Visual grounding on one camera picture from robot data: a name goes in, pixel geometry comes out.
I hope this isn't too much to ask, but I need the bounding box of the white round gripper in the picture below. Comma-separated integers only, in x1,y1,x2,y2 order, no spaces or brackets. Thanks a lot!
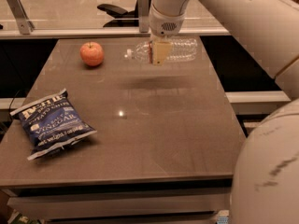
149,4,185,66

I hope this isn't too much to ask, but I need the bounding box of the clear plastic water bottle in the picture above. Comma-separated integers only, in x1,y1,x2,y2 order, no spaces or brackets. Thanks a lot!
124,37,197,65

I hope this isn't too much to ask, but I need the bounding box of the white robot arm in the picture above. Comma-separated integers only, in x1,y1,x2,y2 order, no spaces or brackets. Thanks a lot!
149,0,299,224

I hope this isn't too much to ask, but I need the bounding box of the black office chair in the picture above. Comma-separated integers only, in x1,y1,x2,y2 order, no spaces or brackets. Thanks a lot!
97,0,151,28

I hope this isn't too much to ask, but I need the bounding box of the red apple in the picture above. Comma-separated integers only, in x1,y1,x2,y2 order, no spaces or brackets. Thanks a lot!
79,42,104,66

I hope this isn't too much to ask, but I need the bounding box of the glass railing panel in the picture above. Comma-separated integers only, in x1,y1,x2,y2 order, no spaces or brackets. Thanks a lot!
0,0,225,33

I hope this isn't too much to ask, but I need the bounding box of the blue potato chips bag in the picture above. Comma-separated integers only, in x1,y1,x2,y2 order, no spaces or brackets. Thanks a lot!
10,89,96,161

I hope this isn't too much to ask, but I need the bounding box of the middle metal railing bracket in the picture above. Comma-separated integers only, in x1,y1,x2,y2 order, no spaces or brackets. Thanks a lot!
137,0,149,33

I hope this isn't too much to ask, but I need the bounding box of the metal railing bracket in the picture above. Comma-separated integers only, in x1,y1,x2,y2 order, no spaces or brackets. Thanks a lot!
137,0,149,33
7,0,35,35

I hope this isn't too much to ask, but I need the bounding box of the left metal railing bracket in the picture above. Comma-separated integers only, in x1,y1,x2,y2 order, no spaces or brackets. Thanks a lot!
7,0,35,35

